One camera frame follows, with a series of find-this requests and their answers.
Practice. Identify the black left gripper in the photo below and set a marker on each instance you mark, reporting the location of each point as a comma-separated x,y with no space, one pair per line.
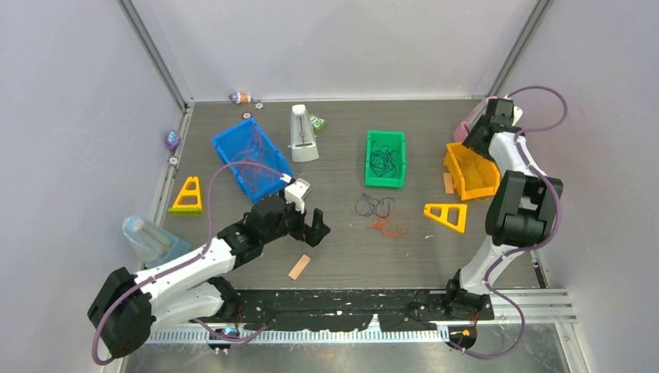
311,234

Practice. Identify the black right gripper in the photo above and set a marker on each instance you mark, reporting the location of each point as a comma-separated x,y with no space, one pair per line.
472,137

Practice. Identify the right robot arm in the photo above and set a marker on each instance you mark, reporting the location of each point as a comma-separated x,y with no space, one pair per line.
522,213

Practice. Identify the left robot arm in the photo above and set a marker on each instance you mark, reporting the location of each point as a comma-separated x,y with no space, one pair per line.
129,307

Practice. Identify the flat wooden block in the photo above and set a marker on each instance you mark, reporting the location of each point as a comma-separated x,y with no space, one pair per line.
299,267

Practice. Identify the pink metronome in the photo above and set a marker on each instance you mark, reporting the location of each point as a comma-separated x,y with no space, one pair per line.
462,130

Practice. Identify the orange plastic bin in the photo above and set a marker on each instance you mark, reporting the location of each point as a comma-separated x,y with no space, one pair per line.
474,177

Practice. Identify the small wooden block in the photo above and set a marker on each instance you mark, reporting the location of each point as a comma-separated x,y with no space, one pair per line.
448,183

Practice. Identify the white metronome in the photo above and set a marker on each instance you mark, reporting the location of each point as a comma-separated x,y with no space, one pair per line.
303,139

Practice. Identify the green plastic bin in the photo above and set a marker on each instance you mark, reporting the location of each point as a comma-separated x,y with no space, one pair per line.
385,159

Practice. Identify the green monster toy block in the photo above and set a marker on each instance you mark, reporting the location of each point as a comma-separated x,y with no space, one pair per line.
318,123

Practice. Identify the blue plastic bin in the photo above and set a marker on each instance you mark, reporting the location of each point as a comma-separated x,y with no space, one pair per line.
252,155

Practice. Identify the yellow triangle on green base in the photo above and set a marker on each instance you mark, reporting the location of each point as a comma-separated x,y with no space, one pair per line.
188,200

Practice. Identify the clear plastic bottle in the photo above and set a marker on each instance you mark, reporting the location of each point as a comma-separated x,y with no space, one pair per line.
153,244

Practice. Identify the small clown figurine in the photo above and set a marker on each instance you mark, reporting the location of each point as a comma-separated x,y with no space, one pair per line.
240,97

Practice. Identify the purple round toy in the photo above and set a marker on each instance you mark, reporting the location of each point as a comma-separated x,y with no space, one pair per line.
172,140

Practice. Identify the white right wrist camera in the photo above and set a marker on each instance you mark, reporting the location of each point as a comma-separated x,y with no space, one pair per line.
517,114

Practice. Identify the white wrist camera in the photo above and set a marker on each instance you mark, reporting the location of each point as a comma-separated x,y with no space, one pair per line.
517,114
296,191

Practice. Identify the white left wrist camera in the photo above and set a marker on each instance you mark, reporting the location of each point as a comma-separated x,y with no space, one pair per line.
296,191

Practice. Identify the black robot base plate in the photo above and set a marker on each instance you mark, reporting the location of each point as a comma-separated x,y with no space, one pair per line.
346,310

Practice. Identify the yellow triangular plastic frame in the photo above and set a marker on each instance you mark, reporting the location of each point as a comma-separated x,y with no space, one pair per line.
452,216

